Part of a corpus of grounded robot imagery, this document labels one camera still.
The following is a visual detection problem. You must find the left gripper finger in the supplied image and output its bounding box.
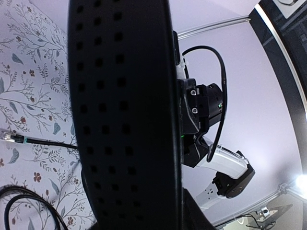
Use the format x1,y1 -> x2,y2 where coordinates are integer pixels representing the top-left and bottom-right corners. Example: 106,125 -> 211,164
182,188 -> 213,230

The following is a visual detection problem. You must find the right aluminium frame post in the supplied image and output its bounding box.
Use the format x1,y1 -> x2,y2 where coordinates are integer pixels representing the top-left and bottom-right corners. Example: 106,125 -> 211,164
177,16 -> 250,40

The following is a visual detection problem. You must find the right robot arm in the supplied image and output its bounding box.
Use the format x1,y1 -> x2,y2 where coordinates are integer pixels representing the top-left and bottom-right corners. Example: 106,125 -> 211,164
177,79 -> 255,210

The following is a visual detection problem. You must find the black ethernet cable pulled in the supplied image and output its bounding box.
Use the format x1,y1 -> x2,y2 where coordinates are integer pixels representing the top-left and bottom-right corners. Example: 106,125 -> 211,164
0,129 -> 78,150

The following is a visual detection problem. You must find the black network switch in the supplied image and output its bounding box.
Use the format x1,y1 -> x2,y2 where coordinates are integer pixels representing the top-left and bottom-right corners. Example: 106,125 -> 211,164
68,0 -> 183,230

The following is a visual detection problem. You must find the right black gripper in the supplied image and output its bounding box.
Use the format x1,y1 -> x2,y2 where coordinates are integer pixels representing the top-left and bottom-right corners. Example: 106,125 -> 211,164
177,79 -> 227,168

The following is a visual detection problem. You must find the black cable bundle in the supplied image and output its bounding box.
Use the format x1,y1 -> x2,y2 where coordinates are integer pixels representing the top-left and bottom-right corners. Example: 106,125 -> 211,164
0,185 -> 70,230

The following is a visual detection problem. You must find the floral table mat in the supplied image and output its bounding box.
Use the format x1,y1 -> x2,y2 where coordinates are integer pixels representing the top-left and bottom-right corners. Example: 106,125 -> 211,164
0,0 -> 95,230

